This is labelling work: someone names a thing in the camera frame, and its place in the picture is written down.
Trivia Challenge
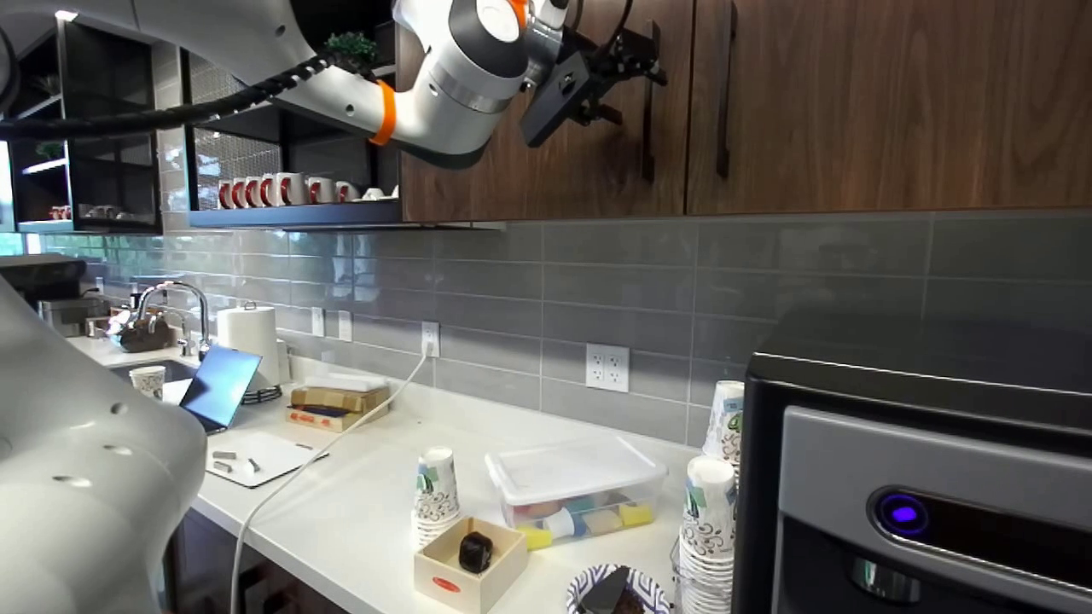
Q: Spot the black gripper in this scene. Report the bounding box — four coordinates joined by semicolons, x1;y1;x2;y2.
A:
520;0;664;147

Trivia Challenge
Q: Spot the wooden cabinet door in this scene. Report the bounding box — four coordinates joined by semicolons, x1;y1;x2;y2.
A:
687;0;1092;214
399;0;697;221

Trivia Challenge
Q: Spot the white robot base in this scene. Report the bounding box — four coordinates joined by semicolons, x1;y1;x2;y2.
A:
0;284;208;614

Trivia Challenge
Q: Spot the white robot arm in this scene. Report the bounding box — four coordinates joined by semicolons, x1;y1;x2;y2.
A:
0;0;664;167

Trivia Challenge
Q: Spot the tall paper cup stack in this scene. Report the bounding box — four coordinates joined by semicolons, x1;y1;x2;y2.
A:
703;379;744;463

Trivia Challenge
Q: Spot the flat wooden tray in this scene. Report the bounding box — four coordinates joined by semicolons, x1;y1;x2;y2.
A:
287;380;388;430

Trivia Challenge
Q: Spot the clear plastic container white lid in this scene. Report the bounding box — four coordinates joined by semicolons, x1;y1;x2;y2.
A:
485;435;664;549

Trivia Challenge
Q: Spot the paper towel roll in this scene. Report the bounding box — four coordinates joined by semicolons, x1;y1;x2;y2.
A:
220;305;287;387

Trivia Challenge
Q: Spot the short paper cup stack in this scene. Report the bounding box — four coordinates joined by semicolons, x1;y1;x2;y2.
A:
409;446;462;543

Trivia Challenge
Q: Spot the chrome sink faucet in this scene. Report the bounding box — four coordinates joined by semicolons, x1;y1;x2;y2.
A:
116;280;211;356

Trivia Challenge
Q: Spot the blue tablet computer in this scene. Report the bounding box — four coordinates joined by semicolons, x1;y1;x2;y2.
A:
181;347;261;433

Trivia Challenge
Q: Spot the black round object in box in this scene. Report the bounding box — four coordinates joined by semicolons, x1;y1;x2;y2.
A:
457;532;495;573

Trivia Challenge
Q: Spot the wrapped paper cup stack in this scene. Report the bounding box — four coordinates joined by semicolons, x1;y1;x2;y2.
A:
675;457;737;614

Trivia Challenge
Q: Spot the steel black water dispenser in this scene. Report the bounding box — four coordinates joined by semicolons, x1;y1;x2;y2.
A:
734;311;1092;614

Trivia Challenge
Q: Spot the small wooden box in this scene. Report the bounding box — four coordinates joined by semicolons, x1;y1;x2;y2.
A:
412;518;529;614

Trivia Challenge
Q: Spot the white paper sheet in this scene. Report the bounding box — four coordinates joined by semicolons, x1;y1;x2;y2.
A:
205;430;319;487

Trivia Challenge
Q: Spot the blue patterned paper bowl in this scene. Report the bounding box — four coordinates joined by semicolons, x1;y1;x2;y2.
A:
566;562;674;614

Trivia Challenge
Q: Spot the white wall outlet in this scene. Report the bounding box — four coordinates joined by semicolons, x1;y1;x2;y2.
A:
583;345;629;393

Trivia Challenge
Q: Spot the blue wall shelf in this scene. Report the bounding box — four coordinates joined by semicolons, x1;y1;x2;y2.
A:
189;202;406;230

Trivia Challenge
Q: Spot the white power cable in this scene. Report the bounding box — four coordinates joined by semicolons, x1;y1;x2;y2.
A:
227;328;443;614

